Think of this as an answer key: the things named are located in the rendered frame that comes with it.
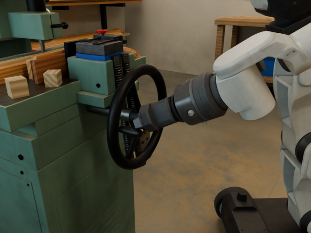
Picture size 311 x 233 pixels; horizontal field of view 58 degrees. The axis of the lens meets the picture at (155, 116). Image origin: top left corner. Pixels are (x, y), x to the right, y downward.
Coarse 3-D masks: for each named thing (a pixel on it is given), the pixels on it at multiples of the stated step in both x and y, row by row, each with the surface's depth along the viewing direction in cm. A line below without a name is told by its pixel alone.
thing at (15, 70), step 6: (6, 66) 77; (12, 66) 77; (18, 66) 78; (24, 66) 80; (0, 72) 74; (6, 72) 75; (12, 72) 77; (18, 72) 78; (24, 72) 80; (0, 78) 74; (0, 84) 74
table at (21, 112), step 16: (32, 80) 78; (64, 80) 78; (0, 96) 66; (32, 96) 66; (48, 96) 70; (64, 96) 74; (80, 96) 78; (96, 96) 75; (112, 96) 77; (0, 112) 61; (16, 112) 62; (32, 112) 66; (48, 112) 71; (0, 128) 64; (16, 128) 63
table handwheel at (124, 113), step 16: (144, 64) 73; (128, 80) 66; (160, 80) 81; (160, 96) 85; (96, 112) 82; (112, 112) 64; (128, 112) 77; (112, 128) 64; (112, 144) 66; (128, 160) 73; (144, 160) 81
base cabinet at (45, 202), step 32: (0, 160) 77; (64, 160) 79; (96, 160) 93; (0, 192) 84; (32, 192) 75; (64, 192) 82; (96, 192) 96; (128, 192) 116; (0, 224) 92; (32, 224) 81; (64, 224) 84; (96, 224) 99; (128, 224) 122
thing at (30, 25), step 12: (12, 12) 82; (24, 12) 82; (36, 12) 82; (48, 12) 82; (12, 24) 83; (24, 24) 81; (36, 24) 78; (48, 24) 80; (12, 36) 85; (24, 36) 82; (36, 36) 80; (48, 36) 80; (60, 36) 84
